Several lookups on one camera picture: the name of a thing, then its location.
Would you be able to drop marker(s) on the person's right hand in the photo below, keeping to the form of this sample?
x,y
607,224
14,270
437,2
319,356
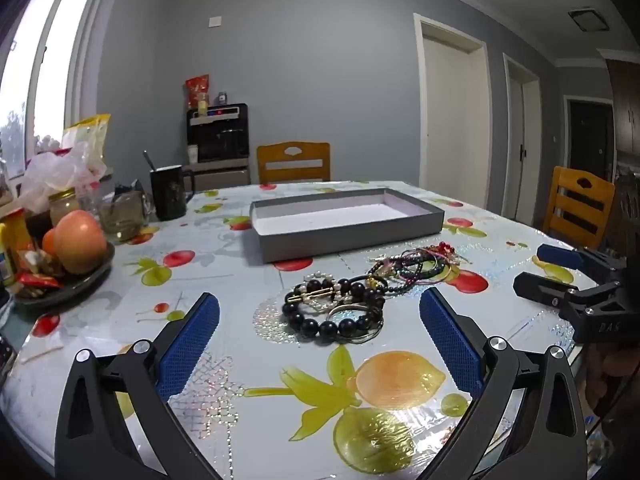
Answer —
x,y
602,372

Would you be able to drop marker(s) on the white door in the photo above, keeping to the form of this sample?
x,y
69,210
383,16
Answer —
x,y
522,145
455,115

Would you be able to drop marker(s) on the small grey device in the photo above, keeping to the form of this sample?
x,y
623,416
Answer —
x,y
222,97

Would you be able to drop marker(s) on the white plastic bag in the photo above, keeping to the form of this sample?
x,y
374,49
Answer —
x,y
55,170

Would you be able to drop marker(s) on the apple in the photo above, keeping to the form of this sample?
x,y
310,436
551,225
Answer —
x,y
80,242

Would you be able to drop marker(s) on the paper cup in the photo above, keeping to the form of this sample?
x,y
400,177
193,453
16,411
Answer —
x,y
192,155

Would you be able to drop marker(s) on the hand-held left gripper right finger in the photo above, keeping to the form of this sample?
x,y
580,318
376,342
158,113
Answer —
x,y
447,340

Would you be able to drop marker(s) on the red candy wrappers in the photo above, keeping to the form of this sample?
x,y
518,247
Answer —
x,y
40,279

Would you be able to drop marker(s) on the fruit print tablecloth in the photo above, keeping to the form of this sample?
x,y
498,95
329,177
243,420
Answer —
x,y
280,400

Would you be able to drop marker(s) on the dark door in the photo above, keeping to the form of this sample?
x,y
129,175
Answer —
x,y
590,135

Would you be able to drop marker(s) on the grey cabinet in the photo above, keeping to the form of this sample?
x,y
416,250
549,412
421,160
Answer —
x,y
220,175

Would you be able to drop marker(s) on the metal spoon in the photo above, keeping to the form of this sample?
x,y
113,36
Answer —
x,y
148,160

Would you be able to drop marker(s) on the wall switch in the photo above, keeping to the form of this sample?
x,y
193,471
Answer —
x,y
214,21

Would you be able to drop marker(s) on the wooden chair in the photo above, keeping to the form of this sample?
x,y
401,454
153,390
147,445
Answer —
x,y
292,152
577,187

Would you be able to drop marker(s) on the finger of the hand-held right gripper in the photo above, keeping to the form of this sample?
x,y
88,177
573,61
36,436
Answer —
x,y
542,289
560,255

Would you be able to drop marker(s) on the black crumpled bag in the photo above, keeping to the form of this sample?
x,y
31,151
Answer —
x,y
127,191

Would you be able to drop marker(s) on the black mug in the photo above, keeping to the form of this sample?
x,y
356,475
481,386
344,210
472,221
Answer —
x,y
169,192

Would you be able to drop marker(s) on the grey cardboard box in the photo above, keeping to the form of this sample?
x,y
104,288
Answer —
x,y
350,232

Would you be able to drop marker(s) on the black water dispenser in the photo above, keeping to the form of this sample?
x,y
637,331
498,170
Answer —
x,y
217,132

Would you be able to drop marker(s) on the dark fruit plate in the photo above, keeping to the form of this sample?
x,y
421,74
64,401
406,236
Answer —
x,y
75,287

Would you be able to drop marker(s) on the window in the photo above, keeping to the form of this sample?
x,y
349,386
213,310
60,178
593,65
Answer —
x,y
30,75

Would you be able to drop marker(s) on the glass teapot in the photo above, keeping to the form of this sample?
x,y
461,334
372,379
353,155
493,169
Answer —
x,y
122,217

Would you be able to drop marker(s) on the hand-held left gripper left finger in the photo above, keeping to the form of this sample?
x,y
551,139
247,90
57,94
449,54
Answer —
x,y
192,340

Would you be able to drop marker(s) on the pearl hair clip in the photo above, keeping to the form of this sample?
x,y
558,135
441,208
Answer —
x,y
316,293

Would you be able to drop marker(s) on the ceiling vent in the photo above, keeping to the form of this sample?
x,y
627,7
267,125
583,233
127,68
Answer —
x,y
590,19

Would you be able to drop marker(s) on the orange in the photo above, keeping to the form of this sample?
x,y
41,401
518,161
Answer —
x,y
50,242

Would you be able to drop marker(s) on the red packet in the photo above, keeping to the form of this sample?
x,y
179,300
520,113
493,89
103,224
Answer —
x,y
196,85

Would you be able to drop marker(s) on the glass jar with gold lid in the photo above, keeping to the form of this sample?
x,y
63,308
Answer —
x,y
65,205

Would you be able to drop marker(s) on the small yellow bottle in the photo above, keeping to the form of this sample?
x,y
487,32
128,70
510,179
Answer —
x,y
202,105

